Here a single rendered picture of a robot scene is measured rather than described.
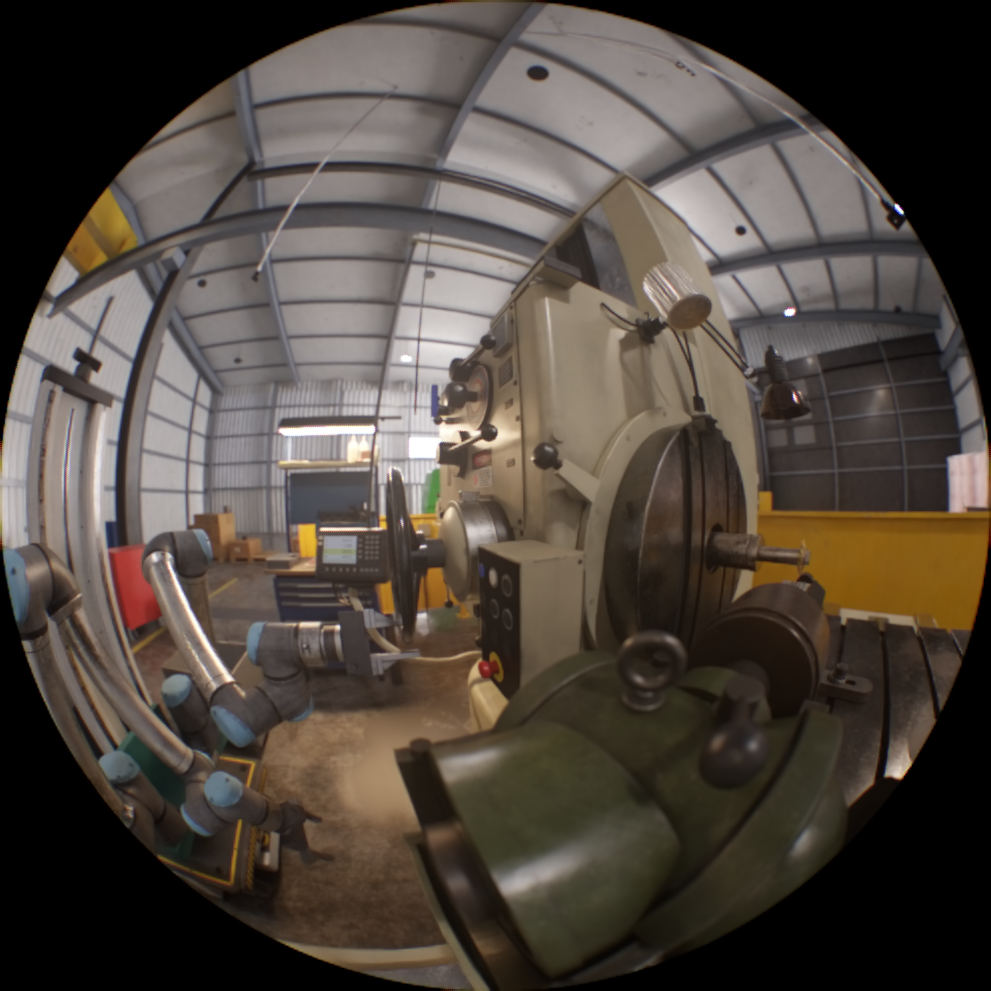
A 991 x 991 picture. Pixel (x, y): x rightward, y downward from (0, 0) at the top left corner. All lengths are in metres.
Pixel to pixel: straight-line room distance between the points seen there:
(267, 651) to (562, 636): 0.53
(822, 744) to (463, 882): 0.18
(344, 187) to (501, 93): 4.19
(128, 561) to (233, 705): 3.44
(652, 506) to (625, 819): 0.44
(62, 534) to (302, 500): 2.02
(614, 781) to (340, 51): 7.55
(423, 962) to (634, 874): 0.60
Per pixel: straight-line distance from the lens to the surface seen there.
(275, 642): 0.63
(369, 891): 1.53
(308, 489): 2.62
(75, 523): 1.24
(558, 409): 0.52
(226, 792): 0.78
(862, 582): 2.78
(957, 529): 2.94
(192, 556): 1.04
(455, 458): 0.88
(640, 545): 0.48
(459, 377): 0.86
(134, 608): 4.09
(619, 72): 7.19
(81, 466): 1.26
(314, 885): 1.60
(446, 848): 0.19
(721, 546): 0.67
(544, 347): 0.56
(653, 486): 0.50
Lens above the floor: 1.42
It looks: level
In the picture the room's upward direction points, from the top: 1 degrees counter-clockwise
